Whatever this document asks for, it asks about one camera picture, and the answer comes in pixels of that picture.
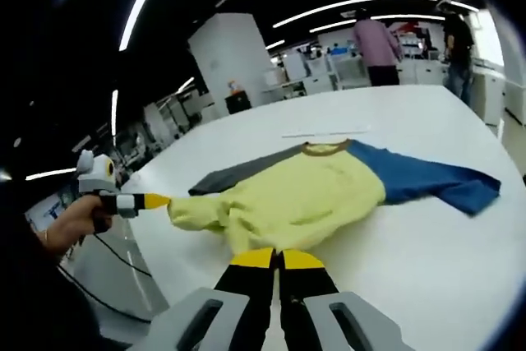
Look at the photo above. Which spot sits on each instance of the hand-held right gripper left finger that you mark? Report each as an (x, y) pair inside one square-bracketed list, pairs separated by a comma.
[(246, 297)]

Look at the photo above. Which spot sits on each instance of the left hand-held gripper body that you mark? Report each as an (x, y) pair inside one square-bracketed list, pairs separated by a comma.
[(94, 174)]

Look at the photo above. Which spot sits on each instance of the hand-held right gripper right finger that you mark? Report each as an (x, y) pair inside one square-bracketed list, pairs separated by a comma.
[(304, 297)]

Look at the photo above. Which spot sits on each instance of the yellow blue grey garment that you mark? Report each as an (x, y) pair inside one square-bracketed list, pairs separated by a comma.
[(308, 195)]

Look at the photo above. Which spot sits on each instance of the person's left hand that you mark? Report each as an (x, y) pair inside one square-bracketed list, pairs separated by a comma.
[(74, 219)]

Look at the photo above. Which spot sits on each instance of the person's dark clothing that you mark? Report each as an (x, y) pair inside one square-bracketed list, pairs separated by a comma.
[(37, 310)]

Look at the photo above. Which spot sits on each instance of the black cabinet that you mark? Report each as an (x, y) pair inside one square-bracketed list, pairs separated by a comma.
[(238, 103)]

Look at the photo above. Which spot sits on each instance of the orange figure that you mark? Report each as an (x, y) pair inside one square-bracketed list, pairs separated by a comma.
[(234, 86)]

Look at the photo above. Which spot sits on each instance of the white ceiling light strip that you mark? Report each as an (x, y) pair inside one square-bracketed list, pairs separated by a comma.
[(328, 26), (353, 2), (141, 1)]

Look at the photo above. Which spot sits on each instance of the wide white square pillar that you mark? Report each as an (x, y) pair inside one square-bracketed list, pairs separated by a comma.
[(230, 51)]

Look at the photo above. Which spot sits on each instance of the white cabinet row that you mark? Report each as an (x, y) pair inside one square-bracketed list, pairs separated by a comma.
[(328, 69)]

